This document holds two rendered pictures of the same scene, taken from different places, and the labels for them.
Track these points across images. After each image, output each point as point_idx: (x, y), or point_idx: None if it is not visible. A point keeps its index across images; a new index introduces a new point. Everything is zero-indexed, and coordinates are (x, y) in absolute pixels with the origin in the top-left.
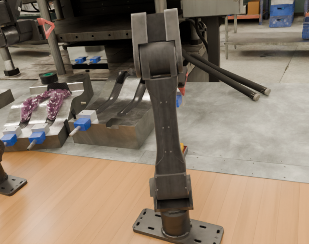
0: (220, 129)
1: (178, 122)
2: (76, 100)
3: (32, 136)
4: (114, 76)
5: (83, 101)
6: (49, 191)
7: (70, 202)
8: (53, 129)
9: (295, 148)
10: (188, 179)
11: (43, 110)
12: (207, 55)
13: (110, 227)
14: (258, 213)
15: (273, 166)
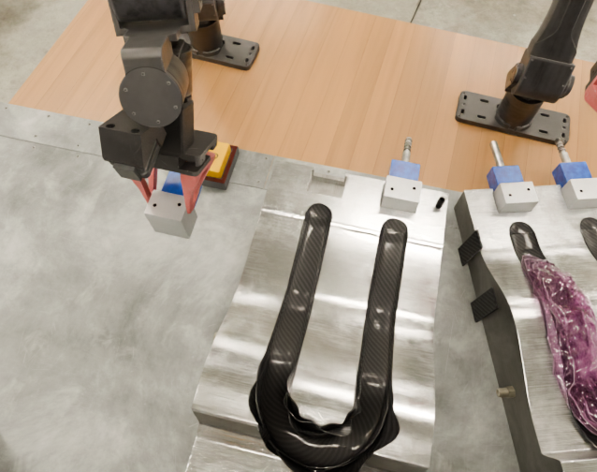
0: (100, 252)
1: (192, 290)
2: (513, 350)
3: (513, 169)
4: (414, 432)
5: (508, 391)
6: (402, 101)
7: (357, 84)
8: (489, 212)
9: None
10: None
11: (579, 279)
12: None
13: (287, 51)
14: (109, 66)
15: (51, 137)
